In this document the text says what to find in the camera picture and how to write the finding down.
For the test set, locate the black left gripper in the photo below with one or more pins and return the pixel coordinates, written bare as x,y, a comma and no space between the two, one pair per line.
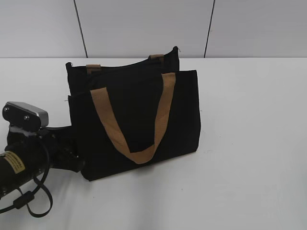
58,144

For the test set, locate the black tote bag tan handles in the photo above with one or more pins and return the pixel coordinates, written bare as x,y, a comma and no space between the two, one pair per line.
131,116

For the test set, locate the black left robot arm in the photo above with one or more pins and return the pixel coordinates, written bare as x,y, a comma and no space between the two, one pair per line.
14,172

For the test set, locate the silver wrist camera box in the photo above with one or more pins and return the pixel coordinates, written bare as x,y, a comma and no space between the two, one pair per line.
25,116

